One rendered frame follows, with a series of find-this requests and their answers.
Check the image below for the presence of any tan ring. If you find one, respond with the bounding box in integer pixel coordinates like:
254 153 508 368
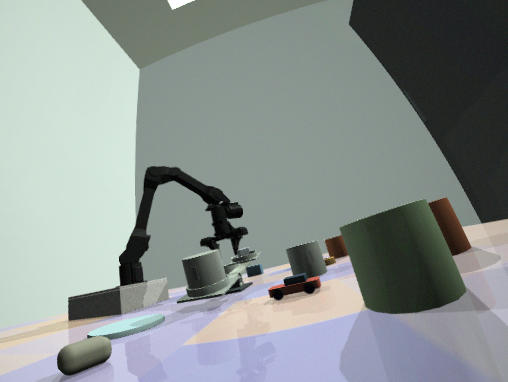
324 257 336 266

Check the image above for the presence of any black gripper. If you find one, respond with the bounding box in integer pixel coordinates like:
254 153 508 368
200 218 248 256

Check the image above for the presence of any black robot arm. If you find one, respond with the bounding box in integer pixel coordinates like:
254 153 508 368
116 166 243 288

